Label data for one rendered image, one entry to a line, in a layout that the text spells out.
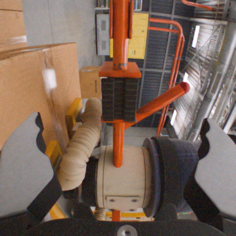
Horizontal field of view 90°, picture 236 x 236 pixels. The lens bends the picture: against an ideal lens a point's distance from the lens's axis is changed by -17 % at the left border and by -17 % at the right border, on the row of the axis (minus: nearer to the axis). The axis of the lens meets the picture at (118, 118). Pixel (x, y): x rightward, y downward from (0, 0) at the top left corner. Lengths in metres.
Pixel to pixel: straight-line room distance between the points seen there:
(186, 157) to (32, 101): 0.32
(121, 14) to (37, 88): 0.16
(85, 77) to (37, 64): 1.84
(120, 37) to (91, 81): 1.88
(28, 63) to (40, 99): 0.06
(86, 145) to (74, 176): 0.05
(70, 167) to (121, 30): 0.20
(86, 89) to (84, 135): 1.90
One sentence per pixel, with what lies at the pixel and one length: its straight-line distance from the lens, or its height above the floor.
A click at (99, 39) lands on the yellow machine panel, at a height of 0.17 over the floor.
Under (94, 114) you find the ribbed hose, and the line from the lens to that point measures 0.30.
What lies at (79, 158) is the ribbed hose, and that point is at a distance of 0.21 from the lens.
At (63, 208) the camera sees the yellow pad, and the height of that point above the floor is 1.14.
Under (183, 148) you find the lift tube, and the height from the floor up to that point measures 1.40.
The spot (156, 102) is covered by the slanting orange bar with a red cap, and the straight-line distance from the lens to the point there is 0.26.
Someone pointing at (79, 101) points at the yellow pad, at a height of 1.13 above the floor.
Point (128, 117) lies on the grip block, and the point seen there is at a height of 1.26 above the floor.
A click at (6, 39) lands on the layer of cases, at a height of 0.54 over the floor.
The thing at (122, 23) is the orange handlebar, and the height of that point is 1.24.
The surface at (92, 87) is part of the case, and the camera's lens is 2.09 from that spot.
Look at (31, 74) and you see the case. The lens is 0.23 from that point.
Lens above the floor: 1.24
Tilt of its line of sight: level
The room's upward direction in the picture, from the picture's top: 92 degrees clockwise
